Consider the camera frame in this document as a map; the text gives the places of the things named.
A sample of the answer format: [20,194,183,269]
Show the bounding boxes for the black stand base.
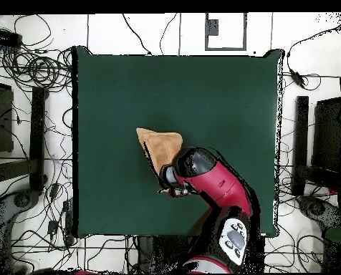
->
[291,95,341,197]
[0,86,48,193]

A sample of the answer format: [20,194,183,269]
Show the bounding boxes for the thin black cable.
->
[159,12,178,55]
[121,13,153,56]

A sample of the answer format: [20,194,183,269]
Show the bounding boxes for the black power strip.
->
[0,27,23,48]

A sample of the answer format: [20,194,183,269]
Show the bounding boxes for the coiled black cables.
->
[1,48,73,92]

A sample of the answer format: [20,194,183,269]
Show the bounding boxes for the dark green table cloth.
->
[72,45,284,238]

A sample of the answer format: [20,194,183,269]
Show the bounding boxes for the small grey box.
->
[206,19,219,37]

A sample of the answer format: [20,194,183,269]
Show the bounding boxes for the grey square floor frame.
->
[204,12,248,52]

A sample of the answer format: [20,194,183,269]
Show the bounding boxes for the black box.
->
[0,81,14,153]
[312,97,341,170]

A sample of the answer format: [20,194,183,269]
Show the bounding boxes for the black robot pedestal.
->
[135,235,194,274]

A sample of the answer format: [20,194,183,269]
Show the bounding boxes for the office chair base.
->
[297,196,341,230]
[0,190,41,230]

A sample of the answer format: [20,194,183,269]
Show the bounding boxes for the tan terry towel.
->
[135,127,183,196]

